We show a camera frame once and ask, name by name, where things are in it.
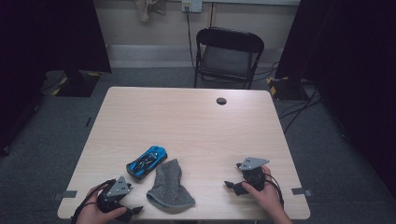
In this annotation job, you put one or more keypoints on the black folding chair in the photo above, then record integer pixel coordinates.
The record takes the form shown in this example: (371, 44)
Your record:
(229, 39)

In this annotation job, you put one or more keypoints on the blue toy car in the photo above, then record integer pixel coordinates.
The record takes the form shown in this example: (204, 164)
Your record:
(146, 161)

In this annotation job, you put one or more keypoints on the black stand base yellow tape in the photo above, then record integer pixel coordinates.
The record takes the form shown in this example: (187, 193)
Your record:
(286, 90)

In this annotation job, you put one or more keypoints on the grey tape strip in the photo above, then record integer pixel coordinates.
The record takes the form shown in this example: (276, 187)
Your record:
(300, 191)
(67, 194)

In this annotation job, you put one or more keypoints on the small black floor tape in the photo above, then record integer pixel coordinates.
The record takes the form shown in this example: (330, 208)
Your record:
(88, 122)

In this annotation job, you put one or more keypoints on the white wall outlet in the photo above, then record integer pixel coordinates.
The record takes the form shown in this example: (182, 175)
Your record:
(196, 5)

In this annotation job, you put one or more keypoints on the beige hanging cloth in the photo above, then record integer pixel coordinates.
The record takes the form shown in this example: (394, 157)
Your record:
(146, 7)

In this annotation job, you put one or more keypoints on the person's right hand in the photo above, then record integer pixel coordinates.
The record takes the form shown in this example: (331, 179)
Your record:
(267, 199)

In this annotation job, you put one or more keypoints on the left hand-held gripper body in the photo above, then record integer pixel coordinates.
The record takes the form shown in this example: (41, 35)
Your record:
(120, 188)

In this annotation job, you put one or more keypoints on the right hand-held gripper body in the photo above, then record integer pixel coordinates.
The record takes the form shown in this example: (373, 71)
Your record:
(252, 163)

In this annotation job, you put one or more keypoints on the grey fuzzy sock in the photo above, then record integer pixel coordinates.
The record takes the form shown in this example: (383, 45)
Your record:
(169, 186)

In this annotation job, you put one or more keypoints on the black curtain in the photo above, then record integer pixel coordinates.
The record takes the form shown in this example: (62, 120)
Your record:
(46, 37)
(358, 77)

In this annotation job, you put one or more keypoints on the person's left hand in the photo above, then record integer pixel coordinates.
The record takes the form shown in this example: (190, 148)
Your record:
(90, 214)

